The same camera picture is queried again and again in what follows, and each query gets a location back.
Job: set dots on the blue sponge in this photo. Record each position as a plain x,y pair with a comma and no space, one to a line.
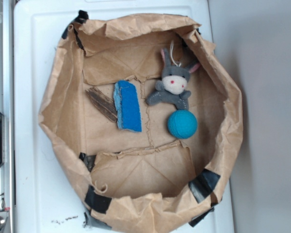
127,106

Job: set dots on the brown paper bag tray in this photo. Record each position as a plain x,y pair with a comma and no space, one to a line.
148,181

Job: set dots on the teal rubber ball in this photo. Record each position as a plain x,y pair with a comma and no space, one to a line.
182,124

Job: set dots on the grey plush donkey toy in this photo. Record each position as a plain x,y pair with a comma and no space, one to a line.
172,87

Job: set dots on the brown wood piece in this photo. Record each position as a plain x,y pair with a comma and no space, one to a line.
103,103

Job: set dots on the metal rail frame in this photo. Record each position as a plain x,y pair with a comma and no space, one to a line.
7,187

